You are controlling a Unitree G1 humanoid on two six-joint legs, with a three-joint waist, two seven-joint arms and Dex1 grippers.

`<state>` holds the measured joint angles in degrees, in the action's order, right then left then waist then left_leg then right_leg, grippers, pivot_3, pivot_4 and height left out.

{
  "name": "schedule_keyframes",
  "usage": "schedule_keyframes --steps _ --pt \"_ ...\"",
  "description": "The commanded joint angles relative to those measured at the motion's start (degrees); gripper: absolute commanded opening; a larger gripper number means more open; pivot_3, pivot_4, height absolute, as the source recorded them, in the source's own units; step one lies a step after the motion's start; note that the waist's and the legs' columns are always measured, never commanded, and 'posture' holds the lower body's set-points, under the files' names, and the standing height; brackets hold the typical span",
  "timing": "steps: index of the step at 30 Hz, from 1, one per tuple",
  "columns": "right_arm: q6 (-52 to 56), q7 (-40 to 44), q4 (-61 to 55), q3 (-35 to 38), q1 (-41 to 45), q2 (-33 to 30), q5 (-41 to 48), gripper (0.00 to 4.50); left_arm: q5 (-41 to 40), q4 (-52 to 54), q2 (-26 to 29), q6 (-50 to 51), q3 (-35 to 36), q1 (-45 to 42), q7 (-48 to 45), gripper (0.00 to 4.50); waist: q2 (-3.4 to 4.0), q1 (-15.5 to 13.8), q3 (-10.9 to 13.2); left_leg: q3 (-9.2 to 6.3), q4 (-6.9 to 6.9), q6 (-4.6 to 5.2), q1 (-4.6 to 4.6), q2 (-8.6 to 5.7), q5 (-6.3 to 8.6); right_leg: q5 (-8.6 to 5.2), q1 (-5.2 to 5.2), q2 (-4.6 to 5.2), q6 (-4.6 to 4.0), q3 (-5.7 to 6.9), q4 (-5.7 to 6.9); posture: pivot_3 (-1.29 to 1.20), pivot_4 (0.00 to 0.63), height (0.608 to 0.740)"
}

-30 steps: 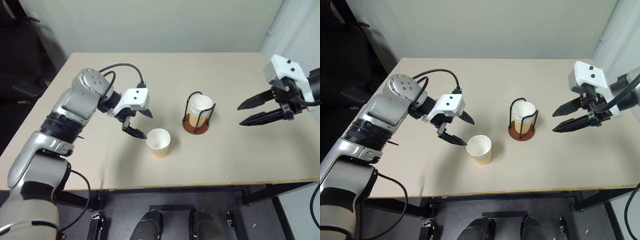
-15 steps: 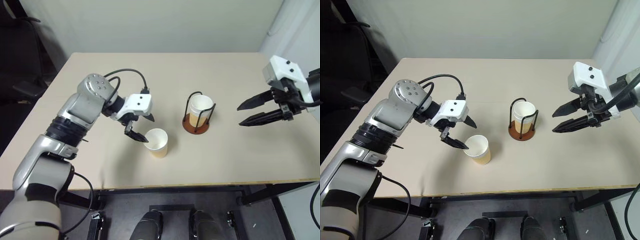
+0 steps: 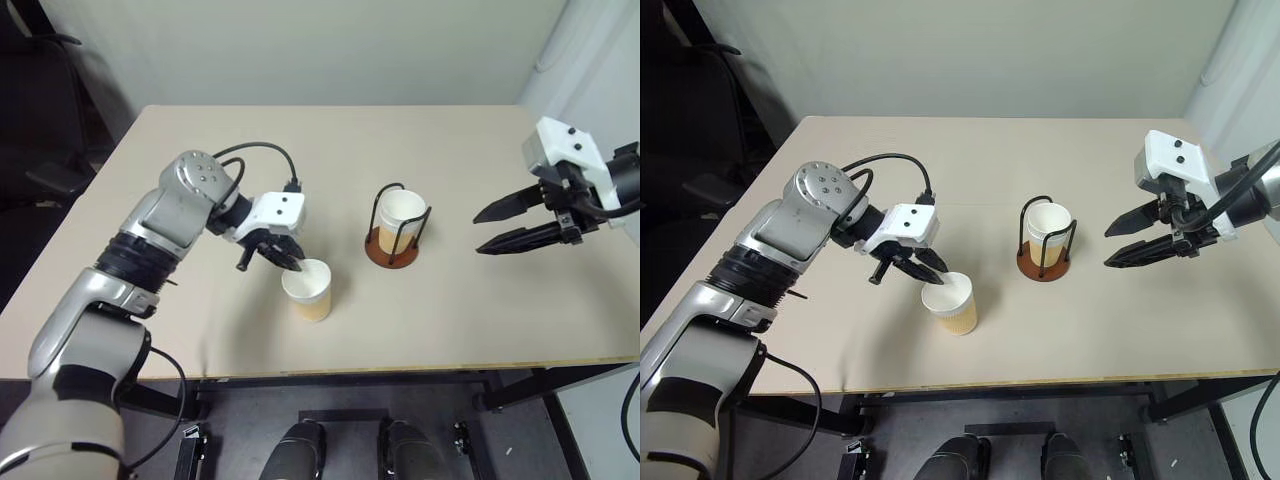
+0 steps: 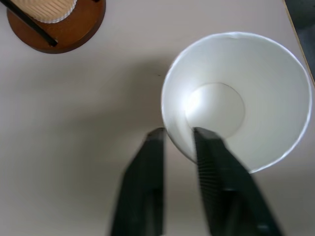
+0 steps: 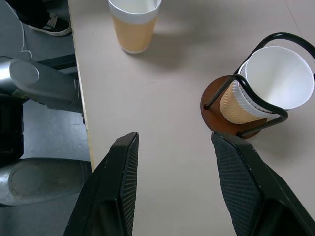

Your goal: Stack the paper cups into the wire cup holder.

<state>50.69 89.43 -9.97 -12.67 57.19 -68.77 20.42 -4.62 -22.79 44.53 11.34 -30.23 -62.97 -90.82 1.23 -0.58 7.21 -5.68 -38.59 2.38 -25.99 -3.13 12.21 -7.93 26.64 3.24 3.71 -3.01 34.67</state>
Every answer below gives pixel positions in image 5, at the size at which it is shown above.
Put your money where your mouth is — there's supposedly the wooden base wire cup holder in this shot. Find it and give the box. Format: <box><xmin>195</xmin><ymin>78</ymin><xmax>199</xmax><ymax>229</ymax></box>
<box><xmin>200</xmin><ymin>32</ymin><xmax>315</xmax><ymax>140</ymax></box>

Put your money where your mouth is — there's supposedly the black robot body part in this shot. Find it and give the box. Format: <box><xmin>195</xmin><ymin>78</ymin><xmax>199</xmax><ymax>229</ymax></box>
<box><xmin>0</xmin><ymin>94</ymin><xmax>25</xmax><ymax>168</ymax></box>

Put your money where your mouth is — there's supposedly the silver robot body segment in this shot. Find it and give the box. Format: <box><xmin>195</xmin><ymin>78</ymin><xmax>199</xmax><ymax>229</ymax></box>
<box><xmin>0</xmin><ymin>157</ymin><xmax>93</xmax><ymax>207</ymax></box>
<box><xmin>0</xmin><ymin>58</ymin><xmax>81</xmax><ymax>110</ymax></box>

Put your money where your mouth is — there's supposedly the dark trouser leg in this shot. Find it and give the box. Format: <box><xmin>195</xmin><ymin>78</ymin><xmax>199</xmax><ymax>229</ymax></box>
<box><xmin>11</xmin><ymin>0</ymin><xmax>51</xmax><ymax>25</ymax></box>

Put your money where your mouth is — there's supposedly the black sneaker white sole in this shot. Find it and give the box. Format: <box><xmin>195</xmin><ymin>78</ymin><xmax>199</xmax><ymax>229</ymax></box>
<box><xmin>28</xmin><ymin>13</ymin><xmax>72</xmax><ymax>37</ymax></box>

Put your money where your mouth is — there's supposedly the thin white cable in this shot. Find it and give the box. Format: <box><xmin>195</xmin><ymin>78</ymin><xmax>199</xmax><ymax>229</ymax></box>
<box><xmin>19</xmin><ymin>14</ymin><xmax>33</xmax><ymax>61</ymax></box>

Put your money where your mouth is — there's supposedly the dark metal frame bar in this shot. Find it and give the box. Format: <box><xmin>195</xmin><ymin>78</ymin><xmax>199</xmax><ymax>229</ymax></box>
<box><xmin>31</xmin><ymin>54</ymin><xmax>77</xmax><ymax>72</ymax></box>

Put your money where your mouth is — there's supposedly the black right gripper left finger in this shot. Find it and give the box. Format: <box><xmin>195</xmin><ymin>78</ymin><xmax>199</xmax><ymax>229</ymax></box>
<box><xmin>63</xmin><ymin>131</ymin><xmax>140</xmax><ymax>236</ymax></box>

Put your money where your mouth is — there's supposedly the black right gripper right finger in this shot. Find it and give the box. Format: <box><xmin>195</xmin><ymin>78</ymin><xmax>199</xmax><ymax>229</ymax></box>
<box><xmin>211</xmin><ymin>131</ymin><xmax>315</xmax><ymax>236</ymax></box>

